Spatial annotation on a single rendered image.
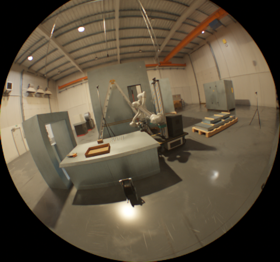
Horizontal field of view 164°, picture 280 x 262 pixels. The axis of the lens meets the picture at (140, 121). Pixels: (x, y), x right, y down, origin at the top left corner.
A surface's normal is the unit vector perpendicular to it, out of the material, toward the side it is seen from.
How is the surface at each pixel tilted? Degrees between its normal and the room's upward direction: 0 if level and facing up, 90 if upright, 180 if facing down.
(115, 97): 90
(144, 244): 0
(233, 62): 90
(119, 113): 90
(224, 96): 90
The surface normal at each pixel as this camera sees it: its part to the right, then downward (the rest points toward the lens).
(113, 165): 0.23, 0.13
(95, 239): -0.19, -0.97
